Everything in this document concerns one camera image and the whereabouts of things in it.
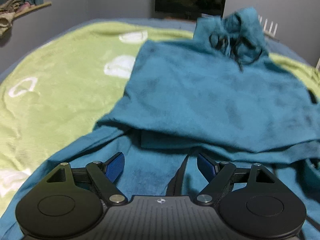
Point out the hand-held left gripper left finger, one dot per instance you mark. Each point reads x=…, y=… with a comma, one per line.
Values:
x=115, y=166

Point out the white rack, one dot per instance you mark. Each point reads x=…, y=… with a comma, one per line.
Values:
x=268, y=27

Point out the black television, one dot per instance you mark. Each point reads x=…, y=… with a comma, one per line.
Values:
x=190, y=0

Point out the striped beige cloth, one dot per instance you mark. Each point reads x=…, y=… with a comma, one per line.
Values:
x=8, y=12

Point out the green printed blanket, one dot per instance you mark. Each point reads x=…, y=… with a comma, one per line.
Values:
x=62, y=80

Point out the pink cloth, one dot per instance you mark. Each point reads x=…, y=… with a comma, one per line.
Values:
x=25, y=5

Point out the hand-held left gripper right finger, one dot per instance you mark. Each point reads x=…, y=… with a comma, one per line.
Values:
x=205, y=166

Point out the wooden wall shelf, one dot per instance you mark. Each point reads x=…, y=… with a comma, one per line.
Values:
x=37, y=7

